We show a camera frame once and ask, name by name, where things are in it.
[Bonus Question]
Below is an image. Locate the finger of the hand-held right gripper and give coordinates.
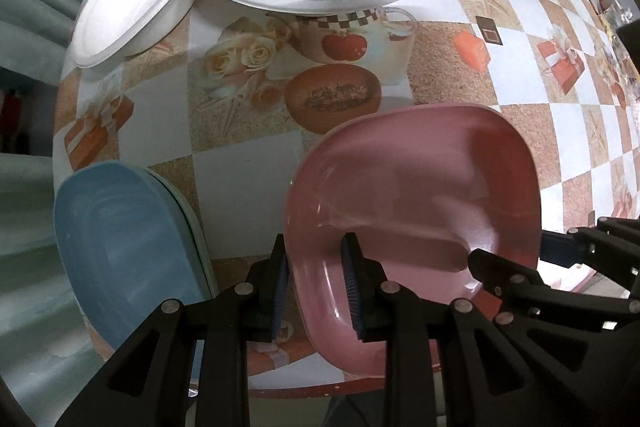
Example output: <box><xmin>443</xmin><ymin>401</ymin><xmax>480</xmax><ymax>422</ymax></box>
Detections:
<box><xmin>541</xmin><ymin>216</ymin><xmax>640</xmax><ymax>288</ymax></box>
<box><xmin>467</xmin><ymin>248</ymin><xmax>622</xmax><ymax>334</ymax></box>

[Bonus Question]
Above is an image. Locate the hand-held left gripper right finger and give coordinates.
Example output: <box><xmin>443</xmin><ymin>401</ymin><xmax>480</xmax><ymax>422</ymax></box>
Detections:
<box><xmin>340</xmin><ymin>232</ymin><xmax>566</xmax><ymax>427</ymax></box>

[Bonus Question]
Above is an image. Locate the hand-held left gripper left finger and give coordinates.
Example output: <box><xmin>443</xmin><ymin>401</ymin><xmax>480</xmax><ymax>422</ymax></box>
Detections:
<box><xmin>55</xmin><ymin>234</ymin><xmax>291</xmax><ymax>427</ymax></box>

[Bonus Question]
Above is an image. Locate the pale green plastic plate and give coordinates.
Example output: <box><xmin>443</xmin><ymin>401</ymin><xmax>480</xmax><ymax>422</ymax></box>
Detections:
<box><xmin>132</xmin><ymin>166</ymin><xmax>221</xmax><ymax>303</ymax></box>

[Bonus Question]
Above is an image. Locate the pink plastic plate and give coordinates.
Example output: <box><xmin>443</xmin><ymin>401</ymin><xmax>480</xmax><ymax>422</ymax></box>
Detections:
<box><xmin>284</xmin><ymin>103</ymin><xmax>542</xmax><ymax>379</ymax></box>

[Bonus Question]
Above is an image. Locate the blue plastic plate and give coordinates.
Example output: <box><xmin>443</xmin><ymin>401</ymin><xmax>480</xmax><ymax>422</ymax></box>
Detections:
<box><xmin>53</xmin><ymin>160</ymin><xmax>213</xmax><ymax>350</ymax></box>

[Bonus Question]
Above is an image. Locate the printed checkered tablecloth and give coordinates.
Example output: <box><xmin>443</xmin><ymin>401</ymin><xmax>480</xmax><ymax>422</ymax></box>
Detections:
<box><xmin>52</xmin><ymin>0</ymin><xmax>640</xmax><ymax>400</ymax></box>

